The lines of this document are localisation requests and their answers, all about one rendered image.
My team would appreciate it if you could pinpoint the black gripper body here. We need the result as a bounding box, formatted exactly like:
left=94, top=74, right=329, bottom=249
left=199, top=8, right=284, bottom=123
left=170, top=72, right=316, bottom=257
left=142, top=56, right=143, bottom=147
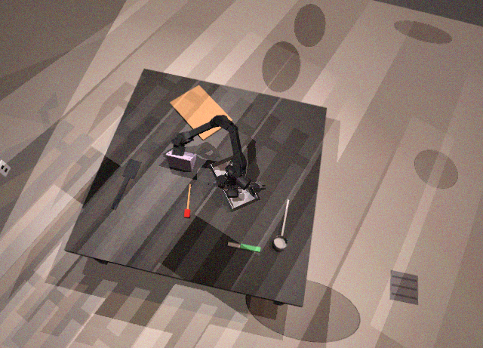
left=226, top=171, right=238, bottom=198

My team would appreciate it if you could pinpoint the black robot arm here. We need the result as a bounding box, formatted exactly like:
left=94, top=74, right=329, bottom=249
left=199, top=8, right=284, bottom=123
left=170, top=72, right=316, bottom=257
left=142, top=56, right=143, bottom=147
left=171, top=115, right=251, bottom=190

